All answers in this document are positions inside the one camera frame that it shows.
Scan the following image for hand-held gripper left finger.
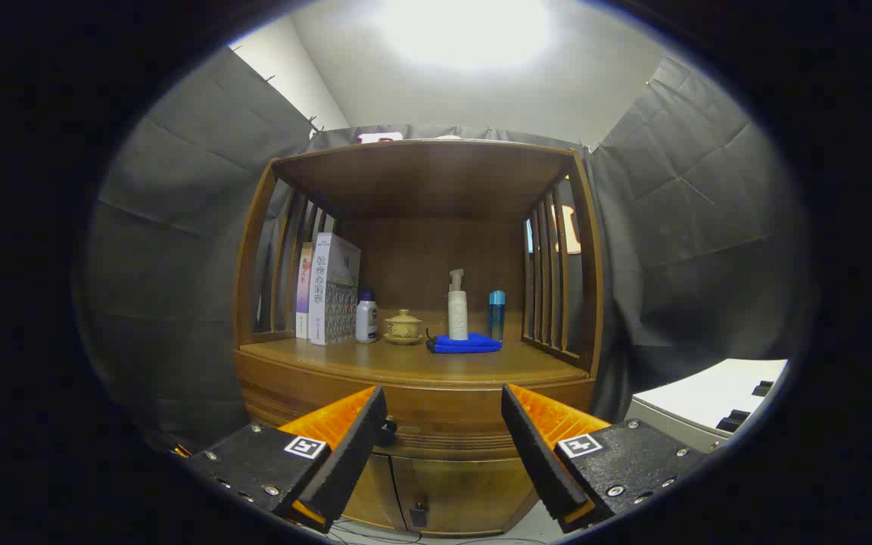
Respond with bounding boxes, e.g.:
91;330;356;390
179;385;389;533

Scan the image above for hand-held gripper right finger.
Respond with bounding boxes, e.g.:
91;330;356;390
500;382;709;533

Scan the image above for brown wooden drawer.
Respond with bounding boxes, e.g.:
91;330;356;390
235;350;596;456

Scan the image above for wooden cabinet door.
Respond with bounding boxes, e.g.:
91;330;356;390
391;456;539;537
341;453;408;531

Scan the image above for wooden countertop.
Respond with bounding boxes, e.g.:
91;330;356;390
239;310;590;387

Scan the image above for brown wooden cabinet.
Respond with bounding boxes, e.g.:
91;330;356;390
233;139;605;537

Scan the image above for blue folded cloth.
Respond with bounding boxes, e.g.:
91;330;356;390
427;332;503;354

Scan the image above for white bottle blue cap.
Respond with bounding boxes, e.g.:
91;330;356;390
355;288;378;344

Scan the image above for tan lidded teacup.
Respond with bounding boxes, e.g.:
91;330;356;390
384;309;424;346

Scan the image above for white patterned book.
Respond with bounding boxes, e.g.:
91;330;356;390
309;232;362;346

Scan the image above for white pump bottle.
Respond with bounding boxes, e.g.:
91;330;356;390
447;269;469;341

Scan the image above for purple book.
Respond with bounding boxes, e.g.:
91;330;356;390
296;242;316;339

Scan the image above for white grey appliance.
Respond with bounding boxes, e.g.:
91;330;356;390
625;358;789;453

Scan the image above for black floor cables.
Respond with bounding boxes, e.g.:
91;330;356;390
326;522;550;545

